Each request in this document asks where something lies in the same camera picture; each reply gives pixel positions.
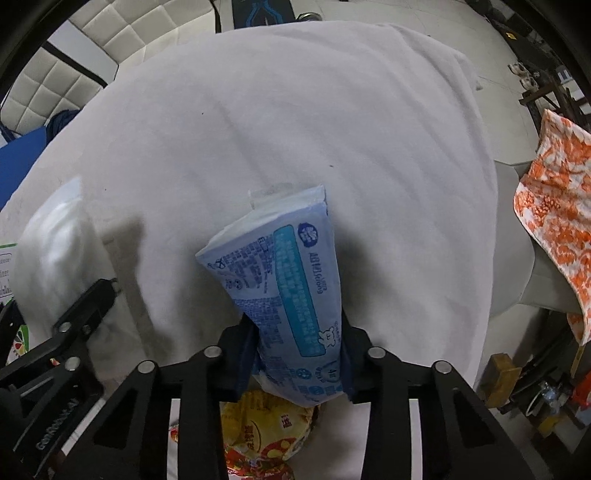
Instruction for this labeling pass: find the yellow panda snack bag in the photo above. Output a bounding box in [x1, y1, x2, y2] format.
[168, 389, 320, 480]

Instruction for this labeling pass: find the white soft plastic pack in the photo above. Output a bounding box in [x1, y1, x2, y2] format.
[10, 178, 145, 380]

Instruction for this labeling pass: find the blue tissue pack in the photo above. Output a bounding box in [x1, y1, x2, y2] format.
[195, 185, 342, 407]

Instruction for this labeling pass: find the blue foam mat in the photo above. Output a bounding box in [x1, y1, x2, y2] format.
[0, 127, 47, 208]

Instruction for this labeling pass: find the orange white patterned cloth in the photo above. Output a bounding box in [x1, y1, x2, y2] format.
[513, 110, 591, 346]

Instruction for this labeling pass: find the dark blue bag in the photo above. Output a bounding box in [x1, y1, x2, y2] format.
[45, 110, 80, 144]

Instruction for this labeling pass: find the white quilted chair left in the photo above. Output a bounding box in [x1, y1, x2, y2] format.
[1, 1, 221, 142]

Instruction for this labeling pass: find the black blue weight bench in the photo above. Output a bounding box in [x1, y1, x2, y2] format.
[231, 0, 296, 29]

